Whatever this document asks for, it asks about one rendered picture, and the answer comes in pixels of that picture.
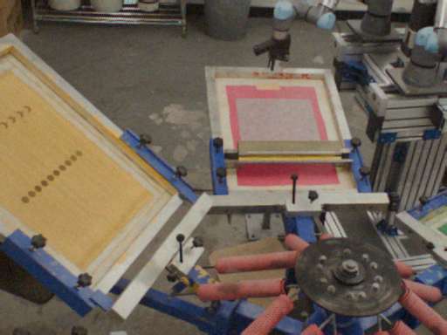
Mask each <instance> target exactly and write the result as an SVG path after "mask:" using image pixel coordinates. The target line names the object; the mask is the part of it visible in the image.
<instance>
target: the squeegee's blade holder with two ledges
mask: <svg viewBox="0 0 447 335"><path fill-rule="evenodd" d="M312 156H334V152H247V157H312Z"/></svg>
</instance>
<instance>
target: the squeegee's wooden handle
mask: <svg viewBox="0 0 447 335"><path fill-rule="evenodd" d="M237 149H238V158H239V157H247V152H334V156H341V151H340V143H339V141H338V140H239V141H238V143H237Z"/></svg>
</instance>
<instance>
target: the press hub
mask: <svg viewBox="0 0 447 335"><path fill-rule="evenodd" d="M295 277H296V281H297V283H298V286H299V287H300V289H301V290H302V291H303V293H304V294H305V295H306V297H301V298H298V299H296V300H293V303H294V305H293V307H294V308H293V309H292V310H291V311H290V312H289V313H288V314H287V315H286V316H287V317H290V318H294V319H297V320H298V321H299V322H301V323H304V325H303V328H301V332H303V331H304V330H305V329H306V328H307V327H308V326H309V325H316V326H317V327H320V326H321V325H322V324H323V323H324V322H325V320H326V319H327V318H328V317H329V316H330V315H331V313H334V314H336V315H335V323H336V331H337V334H342V335H374V332H378V325H376V326H375V327H373V328H371V329H370V330H368V331H367V332H365V331H363V329H362V327H361V324H360V323H359V321H358V318H365V317H371V316H374V315H377V314H381V313H383V312H385V311H387V310H388V309H390V308H391V307H392V306H393V305H394V304H395V303H396V301H397V300H398V298H399V297H400V295H401V292H402V277H401V274H400V271H399V269H398V267H396V265H395V264H394V262H393V261H392V260H391V259H390V258H389V256H388V255H387V254H386V253H385V252H383V251H381V250H379V249H378V248H376V247H375V246H373V245H371V244H369V243H368V242H364V241H362V240H359V239H355V238H350V237H341V236H336V237H328V238H323V239H320V240H317V241H315V242H313V243H312V244H310V245H309V246H307V247H306V248H305V249H304V250H302V251H301V252H300V253H299V255H298V258H297V261H296V264H295ZM312 302H313V303H315V304H316V305H318V306H319V307H320V308H321V309H320V310H318V311H316V312H314V310H313V303H312ZM321 330H322V331H323V333H324V335H330V334H334V329H333V324H332V319H330V320H329V322H328V323H327V324H326V325H325V326H324V327H323V328H322V329H321Z"/></svg>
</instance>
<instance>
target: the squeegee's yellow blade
mask: <svg viewBox="0 0 447 335"><path fill-rule="evenodd" d="M330 159H341V156H312V157H239V160H240V161H330Z"/></svg>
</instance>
